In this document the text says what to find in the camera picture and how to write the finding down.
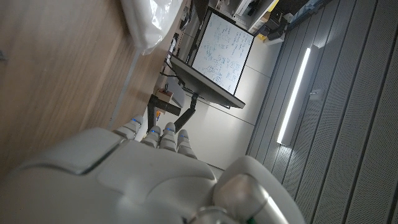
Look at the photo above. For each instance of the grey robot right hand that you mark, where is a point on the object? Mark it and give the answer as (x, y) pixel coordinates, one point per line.
(109, 180)

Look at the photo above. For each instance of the white shelf unit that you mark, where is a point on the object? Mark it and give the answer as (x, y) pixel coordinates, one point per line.
(252, 12)

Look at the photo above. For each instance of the black computer monitor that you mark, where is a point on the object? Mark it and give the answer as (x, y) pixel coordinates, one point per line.
(205, 85)

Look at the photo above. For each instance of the wall whiteboard with black frame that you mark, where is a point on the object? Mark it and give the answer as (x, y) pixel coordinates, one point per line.
(224, 53)

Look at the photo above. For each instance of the small closed cardboard box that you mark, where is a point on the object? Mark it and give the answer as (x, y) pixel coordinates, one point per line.
(164, 95)

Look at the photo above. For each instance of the white tissue pack in plastic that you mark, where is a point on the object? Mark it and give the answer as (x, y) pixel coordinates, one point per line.
(149, 21)

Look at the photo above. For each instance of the ceiling light strip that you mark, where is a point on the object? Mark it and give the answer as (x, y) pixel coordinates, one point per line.
(293, 96)

